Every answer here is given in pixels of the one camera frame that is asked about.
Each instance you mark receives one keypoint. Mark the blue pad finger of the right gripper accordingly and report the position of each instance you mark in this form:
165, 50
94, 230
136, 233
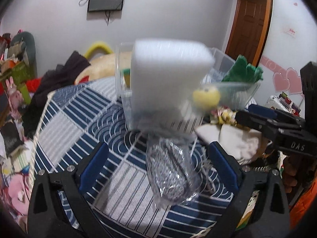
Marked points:
263, 111

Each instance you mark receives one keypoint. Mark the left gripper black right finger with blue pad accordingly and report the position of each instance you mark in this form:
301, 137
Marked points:
270, 216

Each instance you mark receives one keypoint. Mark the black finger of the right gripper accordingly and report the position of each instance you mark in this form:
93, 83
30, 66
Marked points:
256, 122

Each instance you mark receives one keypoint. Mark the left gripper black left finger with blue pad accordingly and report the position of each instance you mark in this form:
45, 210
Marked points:
47, 217

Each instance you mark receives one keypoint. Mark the floral scrunchie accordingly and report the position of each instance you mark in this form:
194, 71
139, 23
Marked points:
223, 116

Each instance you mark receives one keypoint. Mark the green cloth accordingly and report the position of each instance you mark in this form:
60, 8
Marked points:
242, 71

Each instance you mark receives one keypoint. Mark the yellow round sponge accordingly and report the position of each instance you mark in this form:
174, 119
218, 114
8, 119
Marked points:
206, 98

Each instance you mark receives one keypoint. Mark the steel wool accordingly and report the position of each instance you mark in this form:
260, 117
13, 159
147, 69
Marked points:
169, 166

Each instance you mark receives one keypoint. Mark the white foam sponge block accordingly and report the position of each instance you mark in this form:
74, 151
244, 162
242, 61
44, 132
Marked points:
164, 74

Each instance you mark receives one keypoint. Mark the person's right hand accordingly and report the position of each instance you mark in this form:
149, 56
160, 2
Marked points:
290, 164

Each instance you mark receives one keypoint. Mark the pink plush toy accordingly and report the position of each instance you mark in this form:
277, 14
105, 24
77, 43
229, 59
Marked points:
19, 193

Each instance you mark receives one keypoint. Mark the clear plastic storage bin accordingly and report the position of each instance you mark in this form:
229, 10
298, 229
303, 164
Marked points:
234, 95

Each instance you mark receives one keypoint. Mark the white wardrobe with hearts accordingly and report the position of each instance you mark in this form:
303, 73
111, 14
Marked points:
290, 45

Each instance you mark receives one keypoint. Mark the brown wooden door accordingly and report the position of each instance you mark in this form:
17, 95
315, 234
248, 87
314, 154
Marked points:
249, 30

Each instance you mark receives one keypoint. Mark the black packet on floor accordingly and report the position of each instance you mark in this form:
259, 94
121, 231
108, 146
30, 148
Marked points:
11, 137

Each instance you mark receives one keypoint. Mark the blue white patterned tablecloth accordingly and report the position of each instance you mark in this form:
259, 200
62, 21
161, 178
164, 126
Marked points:
74, 120

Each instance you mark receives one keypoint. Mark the pink bunny toy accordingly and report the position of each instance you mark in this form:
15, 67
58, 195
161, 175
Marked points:
15, 98

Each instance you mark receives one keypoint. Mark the green bottle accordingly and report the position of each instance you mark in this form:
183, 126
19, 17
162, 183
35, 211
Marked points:
25, 93

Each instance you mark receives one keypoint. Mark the black clothing pile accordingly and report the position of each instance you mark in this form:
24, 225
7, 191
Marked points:
63, 75

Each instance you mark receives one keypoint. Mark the green sponge in bin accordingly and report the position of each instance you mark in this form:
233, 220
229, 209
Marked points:
127, 78

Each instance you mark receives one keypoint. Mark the green cardboard box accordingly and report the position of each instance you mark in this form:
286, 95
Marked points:
20, 73

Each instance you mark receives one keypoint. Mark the beige plush pillow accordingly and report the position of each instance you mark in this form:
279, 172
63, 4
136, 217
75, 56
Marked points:
101, 67

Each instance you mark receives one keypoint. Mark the yellow foam hoop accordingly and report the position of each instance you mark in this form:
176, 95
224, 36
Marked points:
98, 46

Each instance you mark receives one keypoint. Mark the grey green chair back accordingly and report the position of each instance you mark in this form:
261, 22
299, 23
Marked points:
22, 46

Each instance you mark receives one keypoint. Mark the white drawstring pouch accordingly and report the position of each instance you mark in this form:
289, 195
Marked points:
245, 146

